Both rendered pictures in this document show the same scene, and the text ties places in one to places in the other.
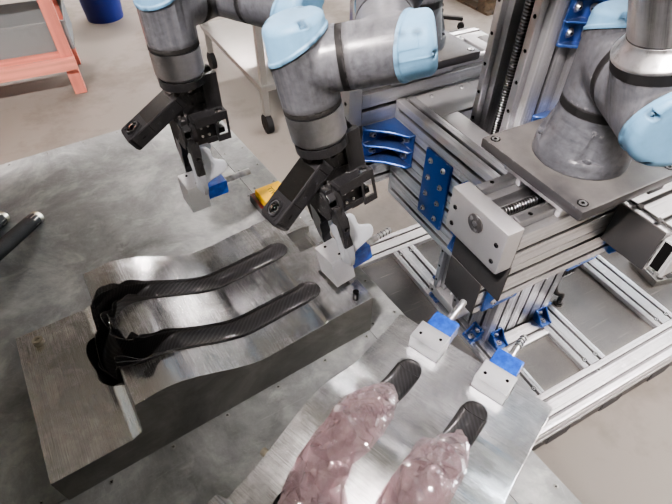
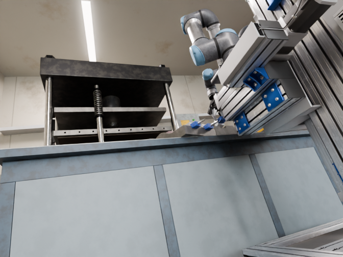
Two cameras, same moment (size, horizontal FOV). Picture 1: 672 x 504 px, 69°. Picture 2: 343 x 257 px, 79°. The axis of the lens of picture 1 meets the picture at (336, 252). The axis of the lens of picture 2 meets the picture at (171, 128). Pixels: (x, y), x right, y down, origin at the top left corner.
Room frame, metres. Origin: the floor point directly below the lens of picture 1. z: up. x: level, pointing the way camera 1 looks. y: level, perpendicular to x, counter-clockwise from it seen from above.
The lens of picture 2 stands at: (0.40, -1.36, 0.41)
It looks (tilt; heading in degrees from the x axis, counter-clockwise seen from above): 23 degrees up; 98
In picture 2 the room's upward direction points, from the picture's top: 13 degrees counter-clockwise
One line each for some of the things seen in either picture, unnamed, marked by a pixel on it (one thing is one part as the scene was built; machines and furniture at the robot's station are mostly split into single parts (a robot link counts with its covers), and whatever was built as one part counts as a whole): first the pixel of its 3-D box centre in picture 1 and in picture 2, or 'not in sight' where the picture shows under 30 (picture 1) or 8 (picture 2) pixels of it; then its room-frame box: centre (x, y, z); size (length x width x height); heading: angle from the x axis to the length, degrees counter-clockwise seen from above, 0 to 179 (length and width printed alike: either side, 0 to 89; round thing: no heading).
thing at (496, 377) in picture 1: (506, 364); (196, 124); (0.39, -0.26, 0.86); 0.13 x 0.05 x 0.05; 141
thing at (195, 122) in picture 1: (193, 107); not in sight; (0.73, 0.23, 1.09); 0.09 x 0.08 x 0.12; 124
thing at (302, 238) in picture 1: (305, 245); not in sight; (0.62, 0.06, 0.87); 0.05 x 0.05 x 0.04; 33
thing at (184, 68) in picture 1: (176, 60); not in sight; (0.72, 0.24, 1.17); 0.08 x 0.08 x 0.05
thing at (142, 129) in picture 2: not in sight; (114, 144); (-0.55, 0.67, 1.27); 1.10 x 0.74 x 0.05; 33
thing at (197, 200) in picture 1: (218, 182); not in sight; (0.73, 0.22, 0.93); 0.13 x 0.05 x 0.05; 124
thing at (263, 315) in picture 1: (203, 301); not in sight; (0.46, 0.20, 0.92); 0.35 x 0.16 x 0.09; 123
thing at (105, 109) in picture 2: not in sight; (112, 124); (-0.56, 0.68, 1.52); 1.10 x 0.70 x 0.05; 33
